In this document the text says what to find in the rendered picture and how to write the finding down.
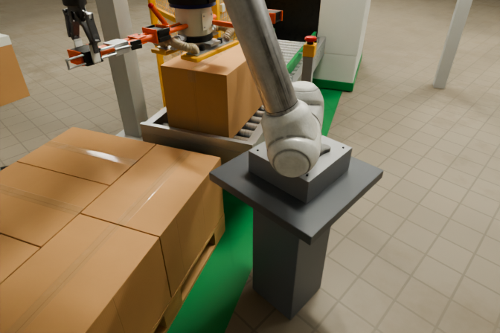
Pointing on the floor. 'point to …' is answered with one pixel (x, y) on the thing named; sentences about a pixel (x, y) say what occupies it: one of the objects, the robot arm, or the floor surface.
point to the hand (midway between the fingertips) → (87, 53)
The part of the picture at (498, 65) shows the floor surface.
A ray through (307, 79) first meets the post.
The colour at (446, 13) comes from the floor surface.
